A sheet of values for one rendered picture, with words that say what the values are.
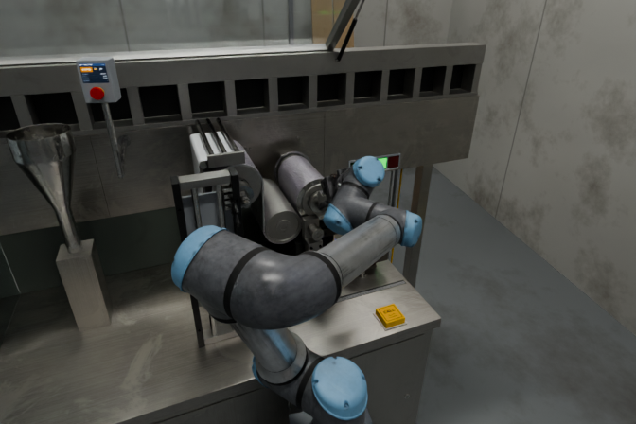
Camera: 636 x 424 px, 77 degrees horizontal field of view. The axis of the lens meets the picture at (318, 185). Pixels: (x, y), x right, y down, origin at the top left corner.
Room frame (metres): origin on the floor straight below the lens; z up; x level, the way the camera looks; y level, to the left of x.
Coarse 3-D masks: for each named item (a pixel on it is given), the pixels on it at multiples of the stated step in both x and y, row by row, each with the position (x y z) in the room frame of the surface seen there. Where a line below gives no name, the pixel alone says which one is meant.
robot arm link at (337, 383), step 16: (320, 368) 0.60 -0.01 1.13; (336, 368) 0.60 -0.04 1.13; (352, 368) 0.61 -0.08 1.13; (304, 384) 0.58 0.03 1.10; (320, 384) 0.56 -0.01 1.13; (336, 384) 0.57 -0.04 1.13; (352, 384) 0.57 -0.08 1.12; (304, 400) 0.56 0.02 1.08; (320, 400) 0.54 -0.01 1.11; (336, 400) 0.53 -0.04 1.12; (352, 400) 0.54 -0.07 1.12; (320, 416) 0.54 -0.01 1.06; (336, 416) 0.52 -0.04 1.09; (352, 416) 0.53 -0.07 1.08
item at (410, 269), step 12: (420, 168) 1.90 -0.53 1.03; (432, 168) 1.90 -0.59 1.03; (420, 180) 1.89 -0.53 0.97; (420, 192) 1.88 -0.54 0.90; (420, 204) 1.89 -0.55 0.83; (420, 216) 1.89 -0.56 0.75; (420, 240) 1.90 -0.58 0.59; (408, 252) 1.91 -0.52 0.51; (408, 264) 1.90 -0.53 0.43; (408, 276) 1.88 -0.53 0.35
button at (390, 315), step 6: (390, 306) 1.02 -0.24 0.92; (396, 306) 1.02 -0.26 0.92; (378, 312) 0.99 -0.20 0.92; (384, 312) 0.99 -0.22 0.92; (390, 312) 0.99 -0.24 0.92; (396, 312) 0.99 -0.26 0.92; (384, 318) 0.96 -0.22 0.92; (390, 318) 0.96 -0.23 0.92; (396, 318) 0.96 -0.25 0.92; (402, 318) 0.96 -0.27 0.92; (384, 324) 0.95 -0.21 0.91; (390, 324) 0.95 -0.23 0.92; (396, 324) 0.95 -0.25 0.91
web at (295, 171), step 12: (300, 156) 1.36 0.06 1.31; (216, 168) 1.07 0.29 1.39; (288, 168) 1.29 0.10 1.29; (300, 168) 1.25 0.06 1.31; (312, 168) 1.26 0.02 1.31; (288, 180) 1.24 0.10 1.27; (300, 180) 1.18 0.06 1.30; (312, 180) 1.16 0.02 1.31; (288, 192) 1.23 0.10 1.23; (252, 204) 1.21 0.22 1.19; (264, 216) 1.08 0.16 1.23; (300, 216) 1.12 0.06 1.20; (264, 228) 1.08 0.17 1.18
